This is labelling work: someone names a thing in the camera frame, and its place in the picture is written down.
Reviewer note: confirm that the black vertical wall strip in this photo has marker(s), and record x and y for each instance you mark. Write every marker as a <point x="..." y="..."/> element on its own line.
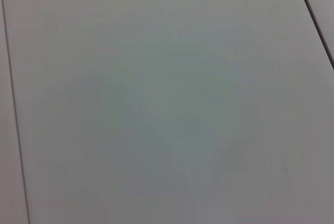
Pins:
<point x="314" y="19"/>

